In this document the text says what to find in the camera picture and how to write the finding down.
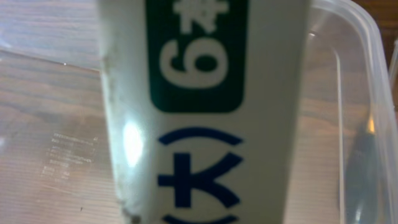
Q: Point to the blue white cardboard box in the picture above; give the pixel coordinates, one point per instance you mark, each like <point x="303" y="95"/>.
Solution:
<point x="201" y="103"/>

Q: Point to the clear plastic container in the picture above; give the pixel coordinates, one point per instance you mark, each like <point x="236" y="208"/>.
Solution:
<point x="55" y="159"/>

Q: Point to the black yellow screwdriver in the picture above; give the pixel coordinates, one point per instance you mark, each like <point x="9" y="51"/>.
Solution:
<point x="361" y="187"/>

